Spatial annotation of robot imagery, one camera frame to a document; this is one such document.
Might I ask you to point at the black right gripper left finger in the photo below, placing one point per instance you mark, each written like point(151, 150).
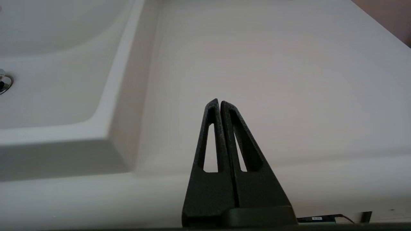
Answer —
point(208, 192)

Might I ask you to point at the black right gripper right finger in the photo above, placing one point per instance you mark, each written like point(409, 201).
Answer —
point(257, 192)

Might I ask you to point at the beige sink basin countertop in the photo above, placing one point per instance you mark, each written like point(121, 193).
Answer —
point(257, 64)

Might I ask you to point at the chrome sink drain stopper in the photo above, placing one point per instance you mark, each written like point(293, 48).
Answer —
point(4, 81)

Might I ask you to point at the black device white label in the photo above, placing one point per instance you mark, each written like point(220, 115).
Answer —
point(316, 218)

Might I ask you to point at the small dark block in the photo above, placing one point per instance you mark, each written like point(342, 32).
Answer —
point(366, 217)

